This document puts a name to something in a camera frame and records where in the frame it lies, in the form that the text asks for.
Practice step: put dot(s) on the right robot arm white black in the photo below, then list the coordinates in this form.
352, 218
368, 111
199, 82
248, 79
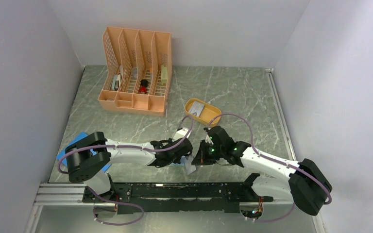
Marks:
303, 183

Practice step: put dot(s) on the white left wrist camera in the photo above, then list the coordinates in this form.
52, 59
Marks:
180, 134

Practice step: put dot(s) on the white VIP credit card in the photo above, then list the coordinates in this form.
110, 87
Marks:
190, 168

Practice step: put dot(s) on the aluminium rail frame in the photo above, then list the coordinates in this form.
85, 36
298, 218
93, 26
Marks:
73, 195

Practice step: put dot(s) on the yellow oval tray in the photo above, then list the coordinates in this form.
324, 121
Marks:
208, 114

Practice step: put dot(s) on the pale green eraser box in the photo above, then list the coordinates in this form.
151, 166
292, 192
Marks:
164, 75

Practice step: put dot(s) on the red black small bottle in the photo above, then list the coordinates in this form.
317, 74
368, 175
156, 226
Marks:
143, 86

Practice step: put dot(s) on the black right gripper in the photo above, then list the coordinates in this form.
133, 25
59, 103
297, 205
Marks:
201, 158

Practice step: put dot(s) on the peach plastic file organizer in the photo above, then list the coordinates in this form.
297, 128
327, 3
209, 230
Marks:
136, 54

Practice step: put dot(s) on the grey white utility knife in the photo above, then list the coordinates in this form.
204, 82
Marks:
116, 81

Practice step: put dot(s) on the blue notebook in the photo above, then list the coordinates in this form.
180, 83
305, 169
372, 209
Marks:
76, 139

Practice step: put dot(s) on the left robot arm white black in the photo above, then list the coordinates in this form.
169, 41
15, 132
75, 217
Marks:
83, 161

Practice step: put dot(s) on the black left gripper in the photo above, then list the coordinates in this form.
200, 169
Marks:
177, 159

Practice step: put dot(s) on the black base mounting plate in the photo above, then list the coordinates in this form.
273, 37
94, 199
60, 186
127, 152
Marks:
176, 197

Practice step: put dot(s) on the card in yellow tray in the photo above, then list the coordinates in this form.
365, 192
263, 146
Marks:
196, 108

